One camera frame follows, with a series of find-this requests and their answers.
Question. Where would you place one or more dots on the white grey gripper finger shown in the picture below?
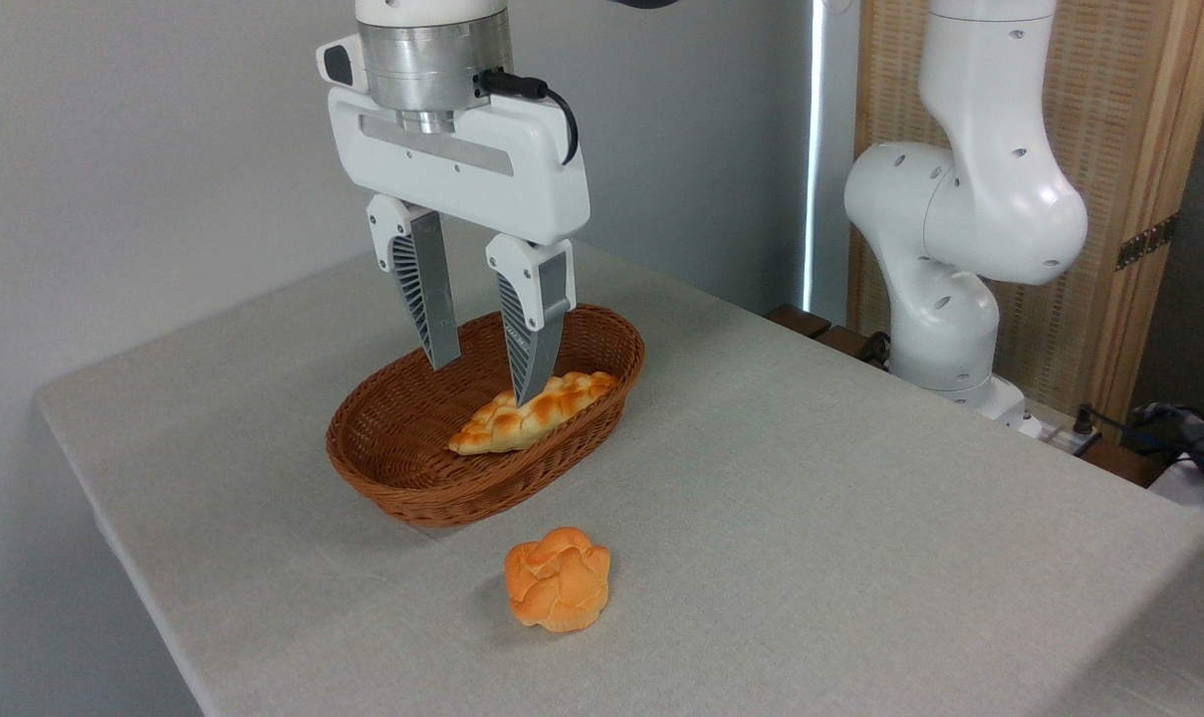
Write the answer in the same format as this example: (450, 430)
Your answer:
(432, 289)
(537, 329)

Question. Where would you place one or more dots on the round knotted bread bun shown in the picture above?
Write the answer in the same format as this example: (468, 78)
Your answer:
(559, 583)

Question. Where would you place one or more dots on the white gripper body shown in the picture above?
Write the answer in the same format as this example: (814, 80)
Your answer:
(462, 189)

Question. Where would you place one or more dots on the wooden rattan folding screen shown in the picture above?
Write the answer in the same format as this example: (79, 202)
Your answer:
(1119, 100)

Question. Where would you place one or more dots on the vertical white light strip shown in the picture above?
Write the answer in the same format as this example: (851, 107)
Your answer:
(814, 149)

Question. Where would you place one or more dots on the brown wicker oval basket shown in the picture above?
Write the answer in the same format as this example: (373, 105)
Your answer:
(442, 488)

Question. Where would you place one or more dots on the metal screen hinge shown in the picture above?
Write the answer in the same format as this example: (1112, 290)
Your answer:
(1147, 242)

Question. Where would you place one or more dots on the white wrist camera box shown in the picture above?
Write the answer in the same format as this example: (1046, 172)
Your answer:
(341, 65)

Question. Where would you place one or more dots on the long braided bread loaf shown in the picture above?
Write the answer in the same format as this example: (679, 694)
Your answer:
(517, 426)

